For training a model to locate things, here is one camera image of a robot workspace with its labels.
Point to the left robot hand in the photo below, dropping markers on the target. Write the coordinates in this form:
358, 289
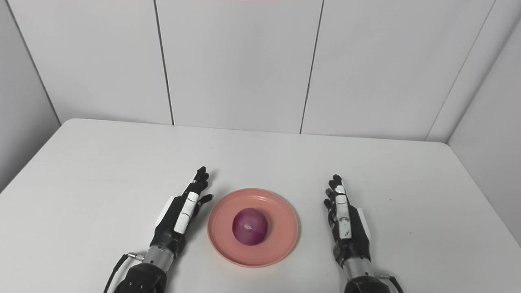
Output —
183, 219

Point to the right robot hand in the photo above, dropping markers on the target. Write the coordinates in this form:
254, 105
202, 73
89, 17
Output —
346, 226

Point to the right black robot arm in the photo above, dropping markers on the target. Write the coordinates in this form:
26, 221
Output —
366, 280

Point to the red onion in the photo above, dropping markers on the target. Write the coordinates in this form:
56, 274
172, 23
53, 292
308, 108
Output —
250, 226

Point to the pink plate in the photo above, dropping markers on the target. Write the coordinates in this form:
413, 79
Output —
252, 227

